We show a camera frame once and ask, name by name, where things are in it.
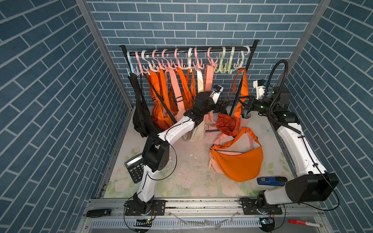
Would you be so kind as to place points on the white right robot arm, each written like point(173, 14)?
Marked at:
point(312, 182)

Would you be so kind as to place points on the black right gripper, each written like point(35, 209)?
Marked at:
point(249, 103)

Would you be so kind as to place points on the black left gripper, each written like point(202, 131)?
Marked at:
point(221, 109)

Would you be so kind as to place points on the black clothes rack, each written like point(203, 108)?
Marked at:
point(168, 59)

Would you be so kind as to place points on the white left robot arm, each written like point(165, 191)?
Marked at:
point(157, 148)

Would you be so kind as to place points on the black calculator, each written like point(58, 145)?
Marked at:
point(135, 167)

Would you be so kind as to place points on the pink metal pen bucket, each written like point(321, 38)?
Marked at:
point(245, 117)

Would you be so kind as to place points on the pink hook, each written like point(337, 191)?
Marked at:
point(213, 63)

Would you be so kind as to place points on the black remote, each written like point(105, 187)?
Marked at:
point(98, 213)

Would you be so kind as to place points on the dark orange bag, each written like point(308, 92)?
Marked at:
point(230, 125)

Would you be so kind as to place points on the green hook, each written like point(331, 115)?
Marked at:
point(220, 68)
point(228, 68)

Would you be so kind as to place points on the white hook right end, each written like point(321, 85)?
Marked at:
point(240, 62)

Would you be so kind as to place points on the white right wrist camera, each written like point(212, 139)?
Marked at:
point(259, 86)

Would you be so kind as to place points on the bright orange crescent bag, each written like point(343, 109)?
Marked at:
point(238, 166)

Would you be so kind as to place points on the blue card device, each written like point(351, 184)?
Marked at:
point(272, 181)

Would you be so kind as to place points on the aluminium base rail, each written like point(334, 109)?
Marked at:
point(200, 215)

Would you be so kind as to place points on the light blue hook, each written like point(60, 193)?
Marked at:
point(130, 63)

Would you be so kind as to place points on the beige bag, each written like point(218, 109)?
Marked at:
point(198, 133)

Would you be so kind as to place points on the red white marker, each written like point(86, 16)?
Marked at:
point(305, 223)

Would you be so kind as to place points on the black bag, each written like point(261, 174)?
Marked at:
point(142, 118)

